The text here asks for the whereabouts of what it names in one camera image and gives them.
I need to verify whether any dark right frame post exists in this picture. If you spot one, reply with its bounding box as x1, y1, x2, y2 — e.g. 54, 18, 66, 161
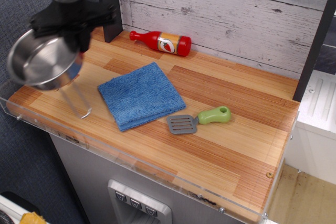
292, 0, 335, 102

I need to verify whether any white toy sink unit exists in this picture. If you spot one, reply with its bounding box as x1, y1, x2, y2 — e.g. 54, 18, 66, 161
285, 70, 335, 184

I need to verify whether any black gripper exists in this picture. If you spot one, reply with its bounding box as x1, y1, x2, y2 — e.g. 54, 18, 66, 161
29, 0, 113, 53

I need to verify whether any green grey toy spatula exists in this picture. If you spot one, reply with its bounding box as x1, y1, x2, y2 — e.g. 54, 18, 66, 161
166, 106, 232, 135

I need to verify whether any grey toy kitchen cabinet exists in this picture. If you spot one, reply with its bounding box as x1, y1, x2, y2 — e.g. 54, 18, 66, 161
51, 135, 239, 223

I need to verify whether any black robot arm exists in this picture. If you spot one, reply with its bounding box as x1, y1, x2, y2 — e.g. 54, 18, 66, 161
29, 0, 122, 52

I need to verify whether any red toy sauce bottle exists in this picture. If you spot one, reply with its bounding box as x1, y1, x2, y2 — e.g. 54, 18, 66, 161
129, 31, 192, 57

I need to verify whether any dark frame post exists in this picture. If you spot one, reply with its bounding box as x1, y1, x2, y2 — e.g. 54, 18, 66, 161
99, 0, 123, 43
292, 0, 335, 102

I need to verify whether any stainless steel saucepan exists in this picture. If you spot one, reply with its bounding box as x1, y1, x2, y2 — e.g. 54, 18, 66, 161
7, 29, 92, 119

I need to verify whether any blue folded cloth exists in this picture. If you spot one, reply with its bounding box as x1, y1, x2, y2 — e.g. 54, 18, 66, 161
98, 62, 186, 132

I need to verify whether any yellow object bottom left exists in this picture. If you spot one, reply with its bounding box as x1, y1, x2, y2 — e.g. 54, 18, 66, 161
19, 212, 47, 224

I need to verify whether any black braided cable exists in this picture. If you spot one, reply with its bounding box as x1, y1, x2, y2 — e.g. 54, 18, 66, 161
0, 209, 14, 224

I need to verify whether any dark left frame post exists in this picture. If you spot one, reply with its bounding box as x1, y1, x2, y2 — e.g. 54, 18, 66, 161
99, 0, 123, 43

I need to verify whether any silver button panel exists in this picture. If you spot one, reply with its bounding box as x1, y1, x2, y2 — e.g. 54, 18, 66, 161
108, 179, 173, 224

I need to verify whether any clear acrylic guard rail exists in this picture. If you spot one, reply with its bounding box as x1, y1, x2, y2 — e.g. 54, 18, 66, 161
0, 8, 300, 224

